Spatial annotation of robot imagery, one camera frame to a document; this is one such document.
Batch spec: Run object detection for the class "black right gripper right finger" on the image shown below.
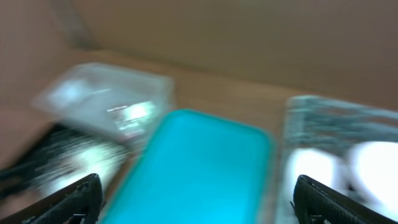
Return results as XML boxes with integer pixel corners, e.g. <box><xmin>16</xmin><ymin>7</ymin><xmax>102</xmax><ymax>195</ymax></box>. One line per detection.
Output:
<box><xmin>290</xmin><ymin>175</ymin><xmax>397</xmax><ymax>224</ymax></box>

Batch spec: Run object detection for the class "pink plate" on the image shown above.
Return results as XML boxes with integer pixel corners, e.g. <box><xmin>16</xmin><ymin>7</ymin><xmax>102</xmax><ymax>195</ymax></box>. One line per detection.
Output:
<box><xmin>347</xmin><ymin>141</ymin><xmax>397</xmax><ymax>220</ymax></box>

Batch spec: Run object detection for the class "teal serving tray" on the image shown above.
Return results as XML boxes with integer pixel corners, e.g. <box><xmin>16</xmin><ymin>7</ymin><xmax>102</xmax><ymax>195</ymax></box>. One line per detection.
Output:
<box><xmin>103</xmin><ymin>110</ymin><xmax>273</xmax><ymax>224</ymax></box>

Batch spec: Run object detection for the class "black plastic tray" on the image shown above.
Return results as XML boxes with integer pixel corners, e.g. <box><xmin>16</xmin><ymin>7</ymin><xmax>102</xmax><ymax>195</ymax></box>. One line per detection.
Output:
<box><xmin>1</xmin><ymin>123</ymin><xmax>129</xmax><ymax>199</ymax></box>

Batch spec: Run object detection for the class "clear plastic container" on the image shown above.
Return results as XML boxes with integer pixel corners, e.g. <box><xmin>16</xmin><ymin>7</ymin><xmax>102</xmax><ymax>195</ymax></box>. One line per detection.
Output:
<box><xmin>32</xmin><ymin>63</ymin><xmax>174</xmax><ymax>146</ymax></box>

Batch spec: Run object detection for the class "rice and food waste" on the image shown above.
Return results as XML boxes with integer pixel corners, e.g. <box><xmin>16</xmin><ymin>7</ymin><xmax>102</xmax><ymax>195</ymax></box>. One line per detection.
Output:
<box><xmin>35</xmin><ymin>140</ymin><xmax>127</xmax><ymax>196</ymax></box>

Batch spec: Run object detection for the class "white tissue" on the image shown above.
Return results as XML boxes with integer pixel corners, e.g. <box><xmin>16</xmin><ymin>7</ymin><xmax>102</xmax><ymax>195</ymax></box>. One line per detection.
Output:
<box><xmin>107</xmin><ymin>101</ymin><xmax>156</xmax><ymax>132</ymax></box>

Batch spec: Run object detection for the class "cream paper cup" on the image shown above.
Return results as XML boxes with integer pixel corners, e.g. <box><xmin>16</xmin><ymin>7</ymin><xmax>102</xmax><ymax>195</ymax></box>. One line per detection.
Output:
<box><xmin>284</xmin><ymin>148</ymin><xmax>342</xmax><ymax>197</ymax></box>

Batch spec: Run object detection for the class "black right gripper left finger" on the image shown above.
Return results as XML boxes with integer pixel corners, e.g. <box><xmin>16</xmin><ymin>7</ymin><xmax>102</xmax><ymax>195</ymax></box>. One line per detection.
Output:
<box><xmin>1</xmin><ymin>174</ymin><xmax>104</xmax><ymax>224</ymax></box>

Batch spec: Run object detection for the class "grey dishwasher rack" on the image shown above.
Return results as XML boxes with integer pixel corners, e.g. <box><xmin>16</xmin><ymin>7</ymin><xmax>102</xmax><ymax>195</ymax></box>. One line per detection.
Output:
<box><xmin>275</xmin><ymin>95</ymin><xmax>397</xmax><ymax>223</ymax></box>

